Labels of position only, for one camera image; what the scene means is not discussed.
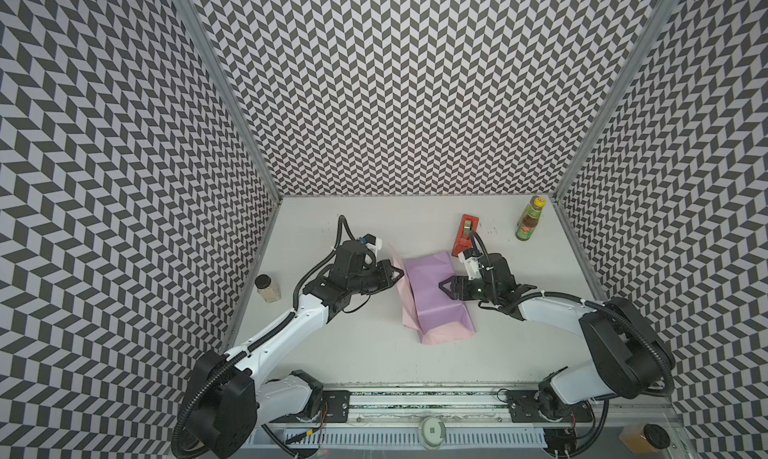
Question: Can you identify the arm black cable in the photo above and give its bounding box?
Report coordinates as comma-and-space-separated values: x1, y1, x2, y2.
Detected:
170, 215, 361, 459
539, 288, 676, 400

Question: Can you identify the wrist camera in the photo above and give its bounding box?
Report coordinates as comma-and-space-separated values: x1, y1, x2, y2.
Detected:
458, 250, 481, 280
359, 234, 383, 256

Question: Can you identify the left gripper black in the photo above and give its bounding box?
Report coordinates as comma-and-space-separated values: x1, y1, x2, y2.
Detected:
348, 259, 407, 295

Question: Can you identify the pink wrapping paper sheet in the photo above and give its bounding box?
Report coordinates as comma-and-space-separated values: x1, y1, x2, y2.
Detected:
387, 246, 476, 345

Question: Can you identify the right corner jar black lid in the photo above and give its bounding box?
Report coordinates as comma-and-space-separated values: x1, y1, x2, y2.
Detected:
619, 423, 671, 454

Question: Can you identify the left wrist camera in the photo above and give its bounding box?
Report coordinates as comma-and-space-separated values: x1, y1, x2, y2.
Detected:
359, 234, 383, 256

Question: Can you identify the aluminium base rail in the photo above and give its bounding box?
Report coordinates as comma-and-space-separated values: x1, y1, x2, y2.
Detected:
325, 382, 682, 427

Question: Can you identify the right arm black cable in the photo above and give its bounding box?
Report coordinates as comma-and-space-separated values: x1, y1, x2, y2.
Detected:
539, 288, 676, 400

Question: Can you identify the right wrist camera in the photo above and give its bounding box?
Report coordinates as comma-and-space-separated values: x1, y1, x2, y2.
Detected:
458, 250, 481, 280

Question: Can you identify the red tape dispenser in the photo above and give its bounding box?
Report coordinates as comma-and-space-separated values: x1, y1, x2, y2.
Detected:
451, 214, 479, 257

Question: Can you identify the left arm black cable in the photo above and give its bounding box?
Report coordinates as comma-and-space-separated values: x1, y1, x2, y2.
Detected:
170, 215, 361, 459

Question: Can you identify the round white button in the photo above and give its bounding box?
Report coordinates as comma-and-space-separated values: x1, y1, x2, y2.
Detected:
418, 417, 447, 450

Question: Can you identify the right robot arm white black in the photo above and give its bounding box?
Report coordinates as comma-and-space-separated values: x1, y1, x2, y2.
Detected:
438, 249, 675, 421

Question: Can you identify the green sauce bottle yellow cap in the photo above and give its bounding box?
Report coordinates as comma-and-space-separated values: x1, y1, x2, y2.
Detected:
515, 196, 547, 241

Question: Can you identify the small jar black lid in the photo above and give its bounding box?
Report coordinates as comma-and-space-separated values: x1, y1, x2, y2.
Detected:
254, 274, 281, 303

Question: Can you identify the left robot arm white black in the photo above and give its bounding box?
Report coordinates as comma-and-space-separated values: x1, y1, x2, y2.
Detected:
171, 234, 404, 458

